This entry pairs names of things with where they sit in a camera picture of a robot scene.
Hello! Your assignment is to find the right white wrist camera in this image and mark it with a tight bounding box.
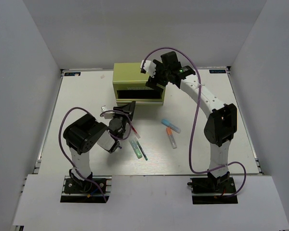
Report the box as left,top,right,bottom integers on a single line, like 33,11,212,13
140,60,156,78

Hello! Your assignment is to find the green gel pen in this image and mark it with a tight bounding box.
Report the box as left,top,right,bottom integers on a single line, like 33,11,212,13
133,137,148,161

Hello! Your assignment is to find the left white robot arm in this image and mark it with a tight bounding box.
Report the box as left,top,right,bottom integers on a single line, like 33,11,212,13
59,101,136,192

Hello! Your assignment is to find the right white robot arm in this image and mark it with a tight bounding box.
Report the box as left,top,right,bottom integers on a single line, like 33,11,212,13
140,49,237,192

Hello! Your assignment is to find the blue highlighter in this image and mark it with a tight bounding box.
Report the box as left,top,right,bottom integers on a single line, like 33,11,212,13
161,119,181,133

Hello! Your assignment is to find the red gel pen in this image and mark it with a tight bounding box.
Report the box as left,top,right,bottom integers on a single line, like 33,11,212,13
131,126,141,139

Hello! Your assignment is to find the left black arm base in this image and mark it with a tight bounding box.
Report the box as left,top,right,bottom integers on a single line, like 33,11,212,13
60,176,112,204

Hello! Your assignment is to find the green chest drawer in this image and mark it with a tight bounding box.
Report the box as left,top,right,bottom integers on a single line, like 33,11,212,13
116,90,164,105

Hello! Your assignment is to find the left blue corner label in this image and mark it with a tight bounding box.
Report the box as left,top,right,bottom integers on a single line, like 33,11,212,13
64,72,81,77

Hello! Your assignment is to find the green highlighter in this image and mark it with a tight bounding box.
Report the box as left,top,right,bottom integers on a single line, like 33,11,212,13
129,138,142,159

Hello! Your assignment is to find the green metal tool chest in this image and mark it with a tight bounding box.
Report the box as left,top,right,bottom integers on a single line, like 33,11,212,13
112,63,165,98

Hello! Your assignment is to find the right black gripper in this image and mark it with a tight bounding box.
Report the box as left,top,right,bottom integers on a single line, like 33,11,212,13
146,59,171,93

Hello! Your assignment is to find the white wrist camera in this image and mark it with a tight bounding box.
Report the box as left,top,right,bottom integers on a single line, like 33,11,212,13
100,105,115,119
140,60,156,78

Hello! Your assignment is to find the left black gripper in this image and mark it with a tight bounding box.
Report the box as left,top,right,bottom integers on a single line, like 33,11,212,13
112,101,135,128

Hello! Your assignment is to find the orange highlighter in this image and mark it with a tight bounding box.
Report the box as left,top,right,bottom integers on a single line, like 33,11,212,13
166,127,177,149

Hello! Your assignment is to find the right blue corner label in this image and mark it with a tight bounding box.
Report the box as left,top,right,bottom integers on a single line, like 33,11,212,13
209,69,226,74

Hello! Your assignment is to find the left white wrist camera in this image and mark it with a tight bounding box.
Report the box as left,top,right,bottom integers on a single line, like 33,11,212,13
100,105,115,119

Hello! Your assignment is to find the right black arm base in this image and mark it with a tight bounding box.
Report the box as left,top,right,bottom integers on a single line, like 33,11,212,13
187,177,238,205

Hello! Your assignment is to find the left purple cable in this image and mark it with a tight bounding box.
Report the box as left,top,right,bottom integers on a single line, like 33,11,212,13
58,107,133,202

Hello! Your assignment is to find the blue corner label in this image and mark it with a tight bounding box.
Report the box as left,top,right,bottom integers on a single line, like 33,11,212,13
64,72,81,77
209,69,226,74

